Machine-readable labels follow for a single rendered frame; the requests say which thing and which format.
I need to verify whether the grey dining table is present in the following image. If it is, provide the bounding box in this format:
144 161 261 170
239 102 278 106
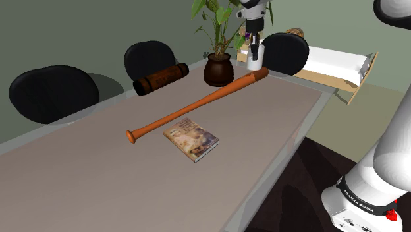
0 59 337 232

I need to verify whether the black round chair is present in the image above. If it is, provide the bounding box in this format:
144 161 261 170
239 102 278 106
123 40 177 82
260 32 310 77
8 65 101 125

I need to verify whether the orange wooden baseball bat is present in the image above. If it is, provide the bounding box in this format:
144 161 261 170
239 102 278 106
126 67 269 145

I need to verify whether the white cup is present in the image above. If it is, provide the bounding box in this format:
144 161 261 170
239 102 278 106
246 44 266 71

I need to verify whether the dark brown cylinder roll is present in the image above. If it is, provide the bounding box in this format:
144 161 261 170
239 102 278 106
132 62 190 97

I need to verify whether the green plant in brown pot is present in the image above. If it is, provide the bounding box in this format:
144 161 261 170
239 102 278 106
191 0 275 88

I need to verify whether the white bed with wooden frame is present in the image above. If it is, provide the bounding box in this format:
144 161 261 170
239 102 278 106
236 26 379 106

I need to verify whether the brown hardcover book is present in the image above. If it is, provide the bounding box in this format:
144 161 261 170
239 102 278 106
162 117 221 164

